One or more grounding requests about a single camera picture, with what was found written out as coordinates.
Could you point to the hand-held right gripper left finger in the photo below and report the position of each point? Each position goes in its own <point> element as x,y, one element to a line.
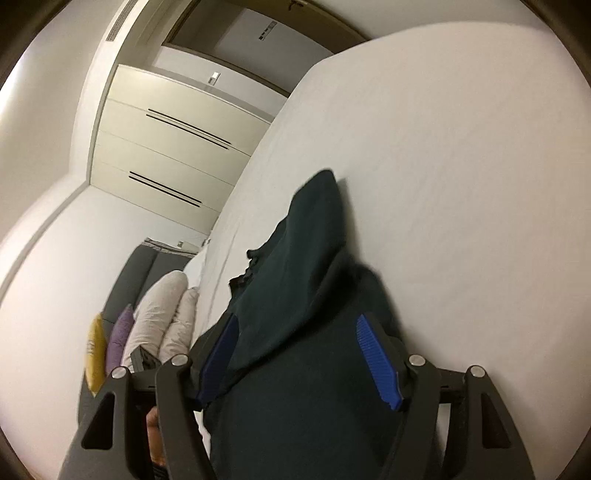
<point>219,355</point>

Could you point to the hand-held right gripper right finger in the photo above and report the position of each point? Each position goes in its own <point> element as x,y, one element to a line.
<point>376,360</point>

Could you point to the dark green knit sweater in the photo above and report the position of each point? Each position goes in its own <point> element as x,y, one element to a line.
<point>300,300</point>

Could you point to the person's left forearm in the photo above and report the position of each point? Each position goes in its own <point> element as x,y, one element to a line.
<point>156,434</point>

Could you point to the purple pillow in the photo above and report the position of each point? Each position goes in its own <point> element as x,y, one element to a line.
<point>119,337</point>

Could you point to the beige folded duvet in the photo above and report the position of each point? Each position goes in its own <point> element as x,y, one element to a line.
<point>157,314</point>

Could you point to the yellow pillow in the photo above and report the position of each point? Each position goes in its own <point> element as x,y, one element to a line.
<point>96,355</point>

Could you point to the bed with white sheet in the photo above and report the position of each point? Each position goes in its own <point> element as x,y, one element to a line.
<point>438,184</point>

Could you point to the cream wardrobe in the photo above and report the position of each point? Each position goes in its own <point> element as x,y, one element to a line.
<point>152,152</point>

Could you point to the grey door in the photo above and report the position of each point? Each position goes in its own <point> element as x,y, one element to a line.
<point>272,50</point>

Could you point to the air vent grille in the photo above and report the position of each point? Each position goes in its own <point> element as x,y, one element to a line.
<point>121,21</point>

